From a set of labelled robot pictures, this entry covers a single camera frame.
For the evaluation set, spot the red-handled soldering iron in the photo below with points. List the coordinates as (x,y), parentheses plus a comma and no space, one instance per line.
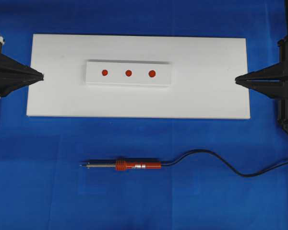
(122,164)

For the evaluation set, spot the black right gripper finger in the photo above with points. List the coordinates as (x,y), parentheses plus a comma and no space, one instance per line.
(272,72)
(270,89)

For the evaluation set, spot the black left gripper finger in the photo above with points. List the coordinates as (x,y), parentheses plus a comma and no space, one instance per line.
(8,85)
(9,65)

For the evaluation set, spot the small white raised plate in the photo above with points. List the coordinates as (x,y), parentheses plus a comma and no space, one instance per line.
(128,73)

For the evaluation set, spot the large white base board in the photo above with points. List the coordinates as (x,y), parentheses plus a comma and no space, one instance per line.
(202,87)

